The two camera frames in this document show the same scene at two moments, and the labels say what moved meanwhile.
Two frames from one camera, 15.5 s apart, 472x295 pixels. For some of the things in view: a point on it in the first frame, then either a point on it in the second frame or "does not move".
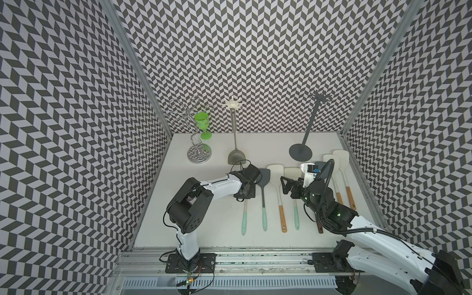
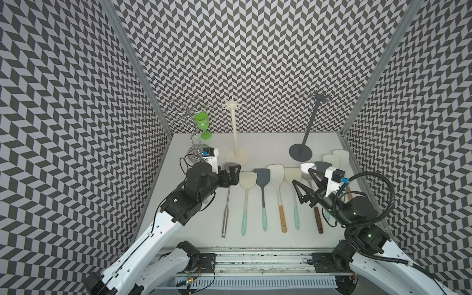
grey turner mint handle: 264,178 does not move
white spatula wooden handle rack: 276,171 does not move
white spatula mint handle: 292,173 does not move
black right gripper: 297,186 → 309,193
